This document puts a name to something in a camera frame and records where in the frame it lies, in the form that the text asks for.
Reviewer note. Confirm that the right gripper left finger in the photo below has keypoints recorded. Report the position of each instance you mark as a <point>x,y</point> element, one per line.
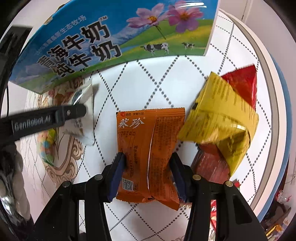
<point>76,211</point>

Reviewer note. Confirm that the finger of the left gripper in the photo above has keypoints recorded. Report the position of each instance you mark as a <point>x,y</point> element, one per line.
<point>24,124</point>

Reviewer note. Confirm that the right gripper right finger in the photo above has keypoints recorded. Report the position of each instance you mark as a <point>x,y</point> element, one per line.
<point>235,218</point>

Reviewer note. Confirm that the colourful gumball candy bag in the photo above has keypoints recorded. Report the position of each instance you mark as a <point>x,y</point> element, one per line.
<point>46,144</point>

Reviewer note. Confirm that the yellow snack bag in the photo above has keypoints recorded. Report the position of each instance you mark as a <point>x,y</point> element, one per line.
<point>222,117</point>

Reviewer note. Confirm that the orange sunflower seed packet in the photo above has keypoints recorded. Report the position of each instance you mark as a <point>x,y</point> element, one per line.
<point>148,138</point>

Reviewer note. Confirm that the red snack packet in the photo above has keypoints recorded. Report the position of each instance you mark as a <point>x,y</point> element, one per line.
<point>244,83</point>

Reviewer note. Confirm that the dark red wafer packet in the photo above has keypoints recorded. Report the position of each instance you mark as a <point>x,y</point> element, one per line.
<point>210,164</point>

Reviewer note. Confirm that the blue bed sheet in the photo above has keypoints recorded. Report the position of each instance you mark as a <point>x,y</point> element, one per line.
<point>281,136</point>

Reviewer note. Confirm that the open milk cardboard box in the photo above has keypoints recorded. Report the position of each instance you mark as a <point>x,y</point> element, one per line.
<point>84,36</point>

